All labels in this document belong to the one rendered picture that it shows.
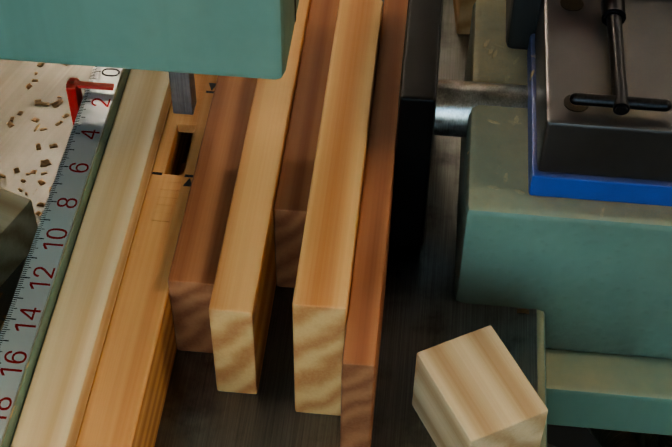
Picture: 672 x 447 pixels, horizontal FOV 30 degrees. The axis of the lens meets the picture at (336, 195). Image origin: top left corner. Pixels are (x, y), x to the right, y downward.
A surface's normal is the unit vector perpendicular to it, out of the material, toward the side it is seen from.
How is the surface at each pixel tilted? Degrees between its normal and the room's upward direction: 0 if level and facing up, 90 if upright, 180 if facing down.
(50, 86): 0
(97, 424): 0
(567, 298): 90
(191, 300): 90
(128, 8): 90
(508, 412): 0
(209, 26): 90
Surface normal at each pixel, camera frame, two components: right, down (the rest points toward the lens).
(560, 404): -0.10, 0.73
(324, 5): 0.01, -0.68
